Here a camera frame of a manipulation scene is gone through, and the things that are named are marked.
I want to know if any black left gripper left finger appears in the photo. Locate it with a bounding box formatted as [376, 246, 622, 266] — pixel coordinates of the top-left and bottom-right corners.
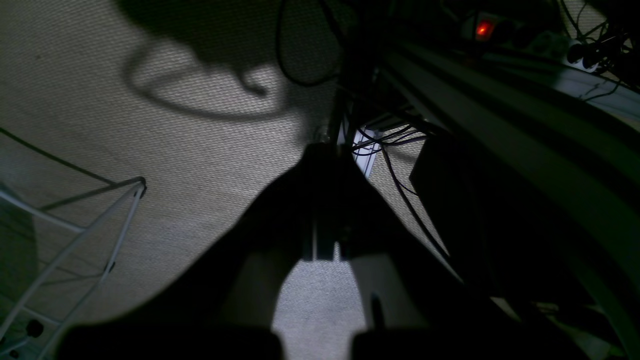
[57, 145, 321, 360]

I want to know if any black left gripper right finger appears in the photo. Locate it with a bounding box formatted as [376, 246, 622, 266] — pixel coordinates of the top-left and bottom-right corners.
[330, 145, 576, 360]

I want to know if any white power strip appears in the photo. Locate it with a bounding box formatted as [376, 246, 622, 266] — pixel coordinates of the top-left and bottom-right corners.
[460, 12, 640, 116]

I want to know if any white wire rack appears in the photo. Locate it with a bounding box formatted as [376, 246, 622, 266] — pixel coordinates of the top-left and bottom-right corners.
[1, 177, 147, 360]

